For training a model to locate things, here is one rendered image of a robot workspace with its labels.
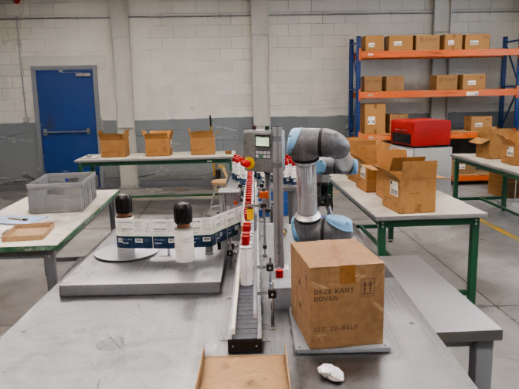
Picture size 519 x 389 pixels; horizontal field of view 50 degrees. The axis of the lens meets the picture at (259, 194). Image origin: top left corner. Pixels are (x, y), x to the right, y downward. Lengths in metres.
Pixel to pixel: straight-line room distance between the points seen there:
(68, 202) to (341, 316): 2.91
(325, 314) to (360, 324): 0.12
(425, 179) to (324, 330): 2.43
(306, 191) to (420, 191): 1.82
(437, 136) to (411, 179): 4.00
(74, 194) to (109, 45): 6.24
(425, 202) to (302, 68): 6.38
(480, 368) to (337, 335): 0.59
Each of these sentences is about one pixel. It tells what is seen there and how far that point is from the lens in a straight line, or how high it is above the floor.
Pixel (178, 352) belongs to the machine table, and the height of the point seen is 0.83.
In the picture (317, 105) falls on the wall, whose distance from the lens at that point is 10.22.
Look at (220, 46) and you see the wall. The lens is 10.12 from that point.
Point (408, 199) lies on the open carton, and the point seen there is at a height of 0.88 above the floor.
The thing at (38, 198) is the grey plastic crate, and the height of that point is 0.91.
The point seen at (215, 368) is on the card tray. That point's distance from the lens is 1.77.
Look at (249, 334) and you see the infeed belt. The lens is 1.86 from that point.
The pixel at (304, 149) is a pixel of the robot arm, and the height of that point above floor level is 1.42.
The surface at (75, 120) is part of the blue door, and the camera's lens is 10.42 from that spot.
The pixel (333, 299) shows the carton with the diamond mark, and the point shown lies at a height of 1.01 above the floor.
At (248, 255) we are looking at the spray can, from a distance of 2.24.
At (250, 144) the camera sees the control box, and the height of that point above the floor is 1.41.
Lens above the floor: 1.65
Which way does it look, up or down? 10 degrees down
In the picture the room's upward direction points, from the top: 1 degrees counter-clockwise
